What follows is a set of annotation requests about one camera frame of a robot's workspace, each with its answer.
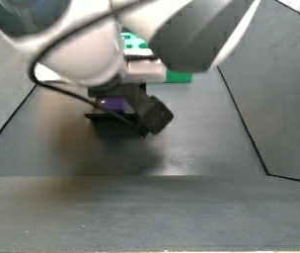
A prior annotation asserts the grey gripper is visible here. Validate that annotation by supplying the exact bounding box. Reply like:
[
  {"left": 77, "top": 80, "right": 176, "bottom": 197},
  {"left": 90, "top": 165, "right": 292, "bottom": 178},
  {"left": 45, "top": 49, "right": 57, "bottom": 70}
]
[{"left": 120, "top": 34, "right": 167, "bottom": 84}]

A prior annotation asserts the black fixture stand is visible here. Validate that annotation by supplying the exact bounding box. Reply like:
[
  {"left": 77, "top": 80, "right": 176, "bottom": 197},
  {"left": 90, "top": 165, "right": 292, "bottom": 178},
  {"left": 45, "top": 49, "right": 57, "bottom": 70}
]
[{"left": 85, "top": 114, "right": 149, "bottom": 139}]

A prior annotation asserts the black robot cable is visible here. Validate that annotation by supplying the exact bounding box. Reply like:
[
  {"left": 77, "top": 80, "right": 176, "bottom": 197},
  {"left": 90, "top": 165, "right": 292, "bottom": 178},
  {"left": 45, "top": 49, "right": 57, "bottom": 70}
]
[{"left": 28, "top": 58, "right": 151, "bottom": 139}]

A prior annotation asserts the purple arch block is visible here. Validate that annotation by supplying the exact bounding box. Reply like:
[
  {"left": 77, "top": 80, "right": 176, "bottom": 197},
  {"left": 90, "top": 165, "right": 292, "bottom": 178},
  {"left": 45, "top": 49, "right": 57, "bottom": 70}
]
[{"left": 104, "top": 97, "right": 127, "bottom": 114}]

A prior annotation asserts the green shape sorter board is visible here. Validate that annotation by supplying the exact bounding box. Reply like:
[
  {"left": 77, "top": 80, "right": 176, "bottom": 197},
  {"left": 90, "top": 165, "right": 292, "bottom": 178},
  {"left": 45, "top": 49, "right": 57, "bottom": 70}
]
[{"left": 120, "top": 32, "right": 193, "bottom": 84}]

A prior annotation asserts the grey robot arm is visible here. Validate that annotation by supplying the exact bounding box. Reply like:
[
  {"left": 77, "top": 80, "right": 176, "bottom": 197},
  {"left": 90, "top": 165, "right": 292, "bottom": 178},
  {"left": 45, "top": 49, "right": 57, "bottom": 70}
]
[{"left": 0, "top": 0, "right": 255, "bottom": 87}]

